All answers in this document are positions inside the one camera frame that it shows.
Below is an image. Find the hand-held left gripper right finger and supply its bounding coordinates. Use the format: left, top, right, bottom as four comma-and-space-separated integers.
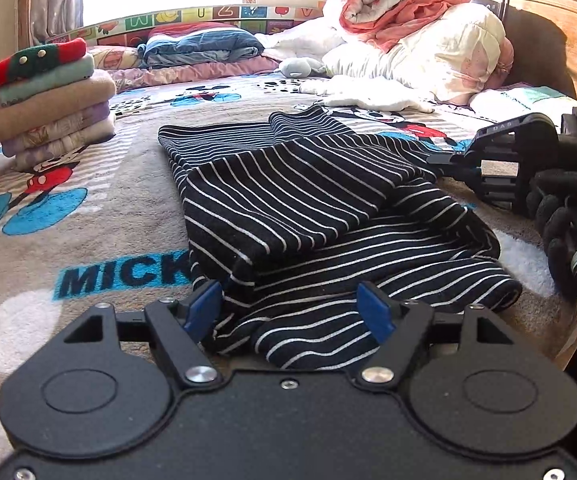
357, 281, 514, 390

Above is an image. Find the stack of folded clothes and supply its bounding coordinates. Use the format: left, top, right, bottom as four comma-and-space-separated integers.
0, 37, 117, 172

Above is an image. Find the pink pillow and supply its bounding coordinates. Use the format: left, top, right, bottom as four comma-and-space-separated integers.
489, 37, 515, 87

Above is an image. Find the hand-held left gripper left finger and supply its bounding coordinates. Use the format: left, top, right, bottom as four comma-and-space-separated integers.
62, 280, 224, 390

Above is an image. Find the black white-striped garment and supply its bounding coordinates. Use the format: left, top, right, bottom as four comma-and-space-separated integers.
157, 105, 523, 372

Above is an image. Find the colourful alphabet foam panel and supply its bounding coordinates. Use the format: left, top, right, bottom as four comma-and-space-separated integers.
46, 4, 327, 47

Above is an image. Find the printed cartoon blanket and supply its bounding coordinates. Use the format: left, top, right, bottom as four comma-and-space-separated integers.
0, 72, 577, 461

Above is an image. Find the white cloth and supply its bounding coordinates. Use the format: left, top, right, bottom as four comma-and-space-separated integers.
299, 75, 436, 114

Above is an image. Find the white and teal pillow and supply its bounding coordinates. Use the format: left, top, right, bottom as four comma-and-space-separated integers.
469, 85, 577, 134

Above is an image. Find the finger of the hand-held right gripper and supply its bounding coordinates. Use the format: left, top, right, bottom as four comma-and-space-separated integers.
425, 148, 471, 166
443, 165, 485, 187

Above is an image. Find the wooden headboard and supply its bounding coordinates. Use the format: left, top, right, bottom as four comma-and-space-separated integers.
471, 0, 577, 117

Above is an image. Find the grey plush toy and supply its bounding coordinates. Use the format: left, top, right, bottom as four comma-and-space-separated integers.
278, 56, 326, 79

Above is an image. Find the coral and white rolled quilt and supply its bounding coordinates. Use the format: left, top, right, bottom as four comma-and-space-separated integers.
339, 0, 476, 54

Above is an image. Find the blue folded quilt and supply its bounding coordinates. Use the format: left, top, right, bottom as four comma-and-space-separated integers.
137, 27, 266, 69

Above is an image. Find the person's right hand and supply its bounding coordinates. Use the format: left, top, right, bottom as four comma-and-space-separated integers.
526, 170, 577, 297

